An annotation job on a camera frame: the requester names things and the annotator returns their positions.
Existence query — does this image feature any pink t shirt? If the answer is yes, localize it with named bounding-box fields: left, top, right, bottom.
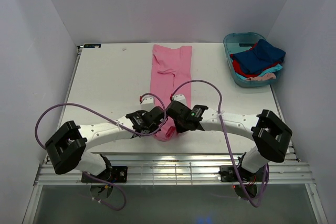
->
left=150, top=44, right=192, bottom=142

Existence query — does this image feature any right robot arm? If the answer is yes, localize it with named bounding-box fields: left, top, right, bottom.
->
left=166, top=98, right=292, bottom=180

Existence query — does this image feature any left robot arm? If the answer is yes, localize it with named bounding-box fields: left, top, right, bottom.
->
left=45, top=103, right=167, bottom=181

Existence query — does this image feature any teal plastic laundry basket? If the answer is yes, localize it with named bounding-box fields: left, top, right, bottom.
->
left=223, top=32, right=286, bottom=88

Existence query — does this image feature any light pink garment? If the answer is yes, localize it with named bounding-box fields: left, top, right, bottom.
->
left=245, top=73, right=276, bottom=81

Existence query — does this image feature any blue label sticker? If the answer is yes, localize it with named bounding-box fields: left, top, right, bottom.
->
left=83, top=44, right=101, bottom=48

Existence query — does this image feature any dark blue t shirt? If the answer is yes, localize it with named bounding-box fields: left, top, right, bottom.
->
left=229, top=39, right=286, bottom=74

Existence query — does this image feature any turquoise garment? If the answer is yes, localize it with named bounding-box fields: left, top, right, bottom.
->
left=259, top=64, right=283, bottom=77

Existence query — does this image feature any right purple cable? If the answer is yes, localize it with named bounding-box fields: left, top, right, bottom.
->
left=170, top=79, right=270, bottom=208

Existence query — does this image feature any purple cable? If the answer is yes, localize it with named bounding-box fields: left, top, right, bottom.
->
left=34, top=92, right=167, bottom=211
left=170, top=79, right=270, bottom=208

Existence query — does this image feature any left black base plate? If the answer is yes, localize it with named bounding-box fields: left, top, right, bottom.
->
left=93, top=166, right=128, bottom=183

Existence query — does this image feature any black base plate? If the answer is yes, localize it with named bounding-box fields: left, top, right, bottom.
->
left=93, top=166, right=128, bottom=183
left=218, top=165, right=268, bottom=183

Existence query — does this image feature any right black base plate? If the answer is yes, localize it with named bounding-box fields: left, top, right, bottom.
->
left=218, top=165, right=268, bottom=183

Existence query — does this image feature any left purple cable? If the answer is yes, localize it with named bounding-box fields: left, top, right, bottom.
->
left=34, top=92, right=167, bottom=211

